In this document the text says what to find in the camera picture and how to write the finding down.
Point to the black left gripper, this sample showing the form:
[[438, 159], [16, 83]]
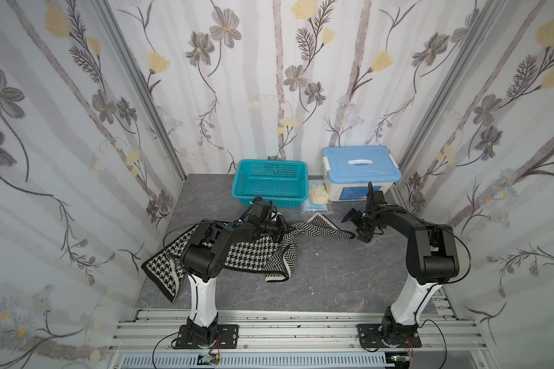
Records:
[[276, 225]]

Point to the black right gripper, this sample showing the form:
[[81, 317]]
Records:
[[365, 222]]

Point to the black white knitted scarf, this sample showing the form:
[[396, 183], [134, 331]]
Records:
[[275, 260]]

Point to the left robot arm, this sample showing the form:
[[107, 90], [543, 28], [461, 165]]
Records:
[[205, 255]]

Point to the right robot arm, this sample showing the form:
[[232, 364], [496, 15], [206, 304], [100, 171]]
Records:
[[431, 262]]

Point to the teal plastic basket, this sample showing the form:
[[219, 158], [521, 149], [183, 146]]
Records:
[[284, 183]]

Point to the bag of blue masks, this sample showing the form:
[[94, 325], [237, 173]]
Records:
[[309, 207]]

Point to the bag of white gloves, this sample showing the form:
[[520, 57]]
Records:
[[318, 193]]

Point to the white box with blue lid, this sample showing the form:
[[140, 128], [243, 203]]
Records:
[[349, 170]]

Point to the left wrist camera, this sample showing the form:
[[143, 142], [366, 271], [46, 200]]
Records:
[[263, 210]]

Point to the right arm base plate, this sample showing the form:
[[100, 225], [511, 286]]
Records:
[[378, 336]]

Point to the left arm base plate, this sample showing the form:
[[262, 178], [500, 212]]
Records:
[[221, 336]]

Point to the white slotted cable duct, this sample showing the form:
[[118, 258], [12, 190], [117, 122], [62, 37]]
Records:
[[259, 360]]

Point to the aluminium rail frame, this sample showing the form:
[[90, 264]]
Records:
[[448, 341]]

